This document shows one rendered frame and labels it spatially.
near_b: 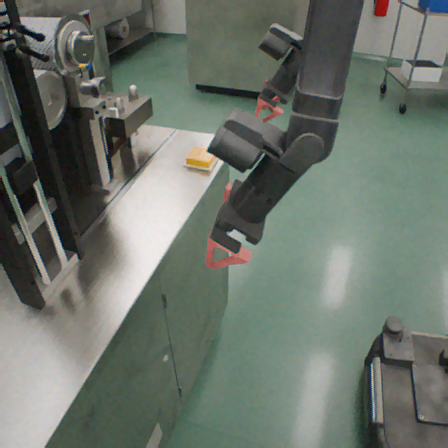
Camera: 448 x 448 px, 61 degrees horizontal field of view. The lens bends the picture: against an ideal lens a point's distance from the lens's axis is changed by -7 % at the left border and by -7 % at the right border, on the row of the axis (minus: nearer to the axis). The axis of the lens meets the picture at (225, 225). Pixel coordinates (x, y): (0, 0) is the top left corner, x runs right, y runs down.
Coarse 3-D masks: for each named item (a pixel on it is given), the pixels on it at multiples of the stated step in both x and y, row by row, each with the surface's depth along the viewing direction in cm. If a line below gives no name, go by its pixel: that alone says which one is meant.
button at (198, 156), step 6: (192, 150) 113; (198, 150) 113; (204, 150) 113; (186, 156) 111; (192, 156) 111; (198, 156) 111; (204, 156) 110; (210, 156) 110; (186, 162) 111; (192, 162) 110; (198, 162) 110; (204, 162) 109; (210, 162) 110
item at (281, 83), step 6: (282, 66) 93; (276, 72) 94; (282, 72) 93; (270, 78) 98; (276, 78) 94; (282, 78) 93; (288, 78) 93; (294, 78) 93; (270, 84) 95; (276, 84) 95; (282, 84) 94; (288, 84) 94; (294, 84) 95; (264, 90) 94; (270, 90) 94; (276, 90) 95; (282, 90) 95; (288, 90) 96; (282, 96) 94; (288, 96) 96; (282, 102) 95
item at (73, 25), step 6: (66, 24) 80; (72, 24) 81; (78, 24) 83; (66, 30) 80; (72, 30) 82; (78, 30) 84; (84, 30) 85; (60, 36) 79; (66, 36) 80; (60, 42) 79; (60, 48) 80; (60, 54) 80; (66, 60) 82; (66, 66) 83; (72, 66) 85; (78, 66) 87
